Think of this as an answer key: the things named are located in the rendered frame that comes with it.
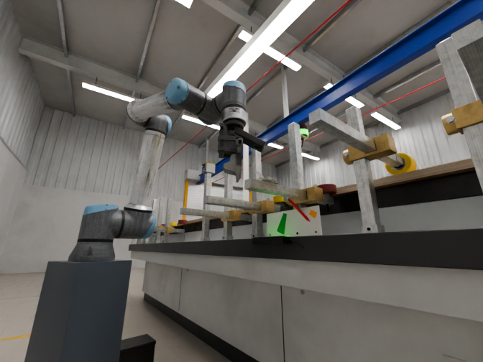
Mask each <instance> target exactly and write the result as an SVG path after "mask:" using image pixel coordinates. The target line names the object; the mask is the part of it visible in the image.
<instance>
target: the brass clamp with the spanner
mask: <svg viewBox="0 0 483 362"><path fill-rule="evenodd" d="M303 190H305V191H306V194H307V199H305V200H296V199H292V198H291V200H292V201H293V202H294V203H295V204H300V203H301V204H306V205H308V204H313V203H320V202H323V189H322V188H319V187H309V188H306V189H303Z"/></svg>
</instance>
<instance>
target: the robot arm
mask: <svg viewBox="0 0 483 362"><path fill-rule="evenodd" d="M246 96H247V93H246V88H245V86H244V84H243V83H241V82H239V81H237V80H228V81H226V82H225V83H224V84H223V85H222V91H221V92H220V93H219V94H218V95H216V96H214V97H213V98H212V97H210V96H209V95H207V94H206V93H204V92H202V91H201V90H198V89H197V88H195V87H193V86H192V85H190V84H189V83H187V82H186V81H185V80H181V79H179V78H174V79H172V81H170V82H169V84H168V86H167V88H166V90H164V91H162V92H160V93H157V94H155V95H153V96H150V97H148V98H145V99H143V100H133V101H130V102H129V103H128V104H127V105H126V114H127V116H128V118H129V119H130V120H131V121H132V122H134V123H135V124H137V125H139V126H142V127H144V128H145V134H144V140H143V143H142V149H141V152H140V156H139V161H138V165H137V171H136V175H135V178H134V184H133V187H132V193H131V196H130V200H129V203H128V204H127V205H125V206H124V210H119V206H118V205H113V204H93V205H87V206H86V207H85V209H84V212H83V215H82V216H83V217H82V220H81V224H80V230H79V234H78V240H77V244H76V246H75V248H74V249H73V251H72V252H71V254H70V256H69V257H68V261H73V262H86V261H114V260H115V253H114V247H113V241H114V238H124V239H145V238H149V237H150V236H151V235H152V233H153V231H154V229H155V226H156V217H155V214H154V213H152V211H153V209H152V208H151V207H150V203H151V199H152V194H153V190H154V186H155V180H156V176H157V170H158V167H159V163H160V157H161V153H162V147H163V143H164V139H165V136H167V135H168V134H169V133H170V130H171V127H172V122H171V119H170V117H169V116H166V115H165V114H164V113H169V112H173V111H181V110H186V111H189V112H191V113H193V114H195V115H197V116H198V119H199V120H200V121H201V123H203V124H205V125H207V126H212V125H214V124H217V123H218V122H219V121H221V123H219V136H218V153H219V157H218V158H230V161H229V162H227V163H224V172H225V173H227V174H230V175H234V176H236V182H238V181H239V180H240V178H241V172H242V152H243V144H246V145H247V146H249V147H251V148H253V149H255V150H257V151H258V152H262V151H263V149H264V147H265V144H266V142H265V141H263V140H261V139H259V138H257V137H255V136H254V135H252V134H250V133H248V132H246V131H244V127H245V126H246V124H247V114H246Z"/></svg>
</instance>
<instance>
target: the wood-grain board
mask: <svg viewBox="0 0 483 362"><path fill-rule="evenodd" d="M474 170H475V168H474V163H473V161H472V158H469V159H463V160H459V161H456V162H450V163H446V164H440V165H437V166H433V167H427V168H424V169H420V170H414V171H411V172H405V173H401V174H398V175H392V176H388V177H382V178H379V179H375V180H373V181H374V188H375V189H379V188H384V187H390V186H394V185H401V184H405V183H409V182H417V181H421V180H428V179H432V178H436V177H443V176H447V175H455V174H459V173H462V172H470V171H474ZM336 191H337V193H336V194H335V195H330V196H331V197H337V196H342V195H348V194H352V193H357V192H358V190H357V184H353V185H347V186H343V187H337V188H336ZM240 211H241V214H247V213H248V211H246V210H243V209H240ZM216 219H220V218H212V217H210V221H212V220H216ZM202 220H203V218H198V219H195V220H191V221H187V224H184V226H186V225H190V224H194V223H201V222H202Z"/></svg>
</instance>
